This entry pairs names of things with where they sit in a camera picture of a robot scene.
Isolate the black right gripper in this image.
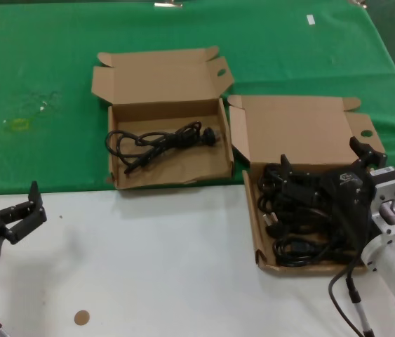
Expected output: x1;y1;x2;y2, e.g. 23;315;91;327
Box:
280;137;387;253

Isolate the black power cable with plug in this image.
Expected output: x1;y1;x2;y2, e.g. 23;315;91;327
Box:
105;121;221;176

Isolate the cardboard box with round hole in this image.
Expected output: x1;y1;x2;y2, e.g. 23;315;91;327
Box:
227;93;386;277

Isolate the cardboard box with oval hole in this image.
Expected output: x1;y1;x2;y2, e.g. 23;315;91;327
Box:
91;45;235;191

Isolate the green table cloth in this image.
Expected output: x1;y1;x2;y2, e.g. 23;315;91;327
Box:
0;0;395;197

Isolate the pile of black power cables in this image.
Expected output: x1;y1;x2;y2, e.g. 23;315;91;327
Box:
258;163;370;268

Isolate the black looped right arm cable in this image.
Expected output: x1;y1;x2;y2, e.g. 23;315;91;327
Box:
328;259;363;333

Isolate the silver-tipped right arm cable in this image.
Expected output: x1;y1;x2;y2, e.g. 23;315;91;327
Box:
344;276;375;337

